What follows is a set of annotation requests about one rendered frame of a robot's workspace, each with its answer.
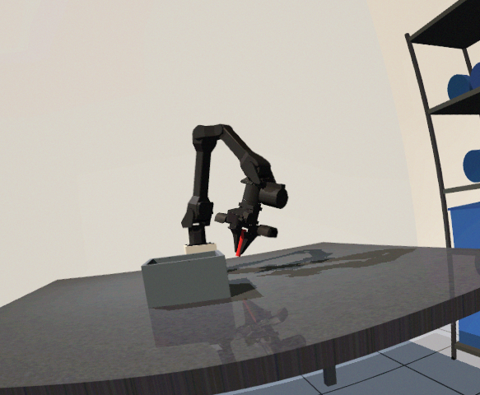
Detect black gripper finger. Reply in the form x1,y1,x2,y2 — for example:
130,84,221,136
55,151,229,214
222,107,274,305
228,226,242,252
240,232,261,254

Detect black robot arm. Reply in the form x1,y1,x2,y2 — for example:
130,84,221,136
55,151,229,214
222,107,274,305
181,124,289,246

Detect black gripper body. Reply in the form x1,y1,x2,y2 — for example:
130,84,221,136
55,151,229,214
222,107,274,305
214,199,278,238

